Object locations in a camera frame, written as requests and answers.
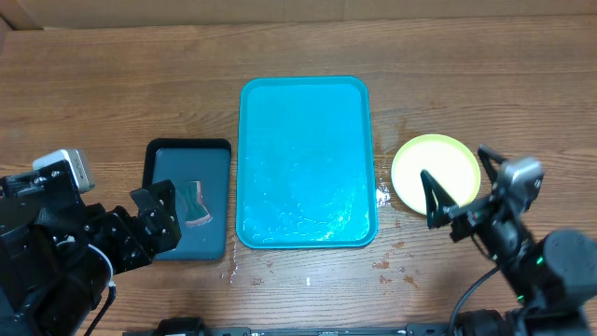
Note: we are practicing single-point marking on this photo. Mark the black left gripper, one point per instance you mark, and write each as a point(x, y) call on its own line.
point(165, 232)

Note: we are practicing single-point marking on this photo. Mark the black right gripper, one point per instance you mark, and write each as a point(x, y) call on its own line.
point(442, 209)

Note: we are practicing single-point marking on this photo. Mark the yellow plate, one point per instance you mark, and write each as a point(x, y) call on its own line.
point(449, 161)

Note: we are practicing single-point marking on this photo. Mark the green sponge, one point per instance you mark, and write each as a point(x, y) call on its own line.
point(195, 211)

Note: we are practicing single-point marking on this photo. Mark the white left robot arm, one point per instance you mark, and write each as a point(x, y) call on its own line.
point(59, 256)

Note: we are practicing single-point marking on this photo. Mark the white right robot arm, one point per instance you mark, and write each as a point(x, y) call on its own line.
point(552, 278)

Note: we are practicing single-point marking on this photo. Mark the black water tray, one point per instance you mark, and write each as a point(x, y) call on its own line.
point(208, 161)

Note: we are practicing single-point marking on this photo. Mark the teal plastic tray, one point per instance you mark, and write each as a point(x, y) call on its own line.
point(305, 164)

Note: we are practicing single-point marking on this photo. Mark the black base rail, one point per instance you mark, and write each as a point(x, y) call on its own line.
point(195, 326)

